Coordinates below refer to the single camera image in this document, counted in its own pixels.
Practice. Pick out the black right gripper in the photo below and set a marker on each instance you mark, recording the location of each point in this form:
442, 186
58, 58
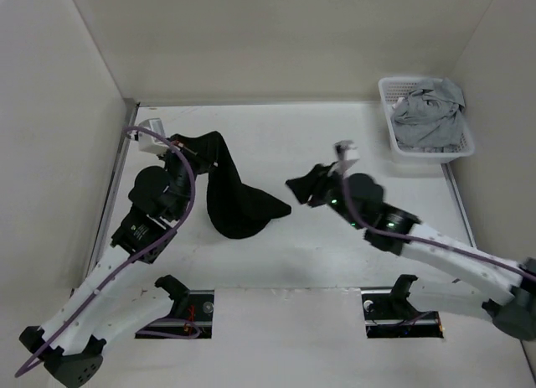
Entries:
313, 183

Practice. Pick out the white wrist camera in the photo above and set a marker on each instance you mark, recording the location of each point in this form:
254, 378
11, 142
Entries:
147, 143
347, 152

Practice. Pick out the aluminium frame rail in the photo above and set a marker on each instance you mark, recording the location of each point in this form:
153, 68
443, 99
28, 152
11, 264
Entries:
113, 185
460, 208

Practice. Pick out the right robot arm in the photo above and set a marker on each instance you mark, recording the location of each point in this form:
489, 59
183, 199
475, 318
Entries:
487, 287

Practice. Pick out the right aluminium frame rail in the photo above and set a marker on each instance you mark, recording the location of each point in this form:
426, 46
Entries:
460, 208

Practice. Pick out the left aluminium frame rail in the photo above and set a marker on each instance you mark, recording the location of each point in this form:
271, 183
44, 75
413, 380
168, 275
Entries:
113, 185

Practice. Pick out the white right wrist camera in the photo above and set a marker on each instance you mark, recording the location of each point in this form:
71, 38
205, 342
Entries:
347, 152

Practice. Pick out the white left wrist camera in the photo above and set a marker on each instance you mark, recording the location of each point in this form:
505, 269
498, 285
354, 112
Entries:
147, 143

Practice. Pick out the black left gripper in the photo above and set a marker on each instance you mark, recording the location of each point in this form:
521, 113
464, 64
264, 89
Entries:
184, 147

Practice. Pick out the black tank top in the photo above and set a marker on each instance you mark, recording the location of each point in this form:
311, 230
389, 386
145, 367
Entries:
236, 210

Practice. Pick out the grey tank tops pile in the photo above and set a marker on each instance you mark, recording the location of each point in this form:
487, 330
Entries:
430, 119

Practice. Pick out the white plastic laundry basket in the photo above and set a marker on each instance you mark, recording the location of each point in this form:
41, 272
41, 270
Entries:
391, 90

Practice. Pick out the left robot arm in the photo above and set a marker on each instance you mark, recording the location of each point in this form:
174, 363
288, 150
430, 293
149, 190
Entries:
72, 344

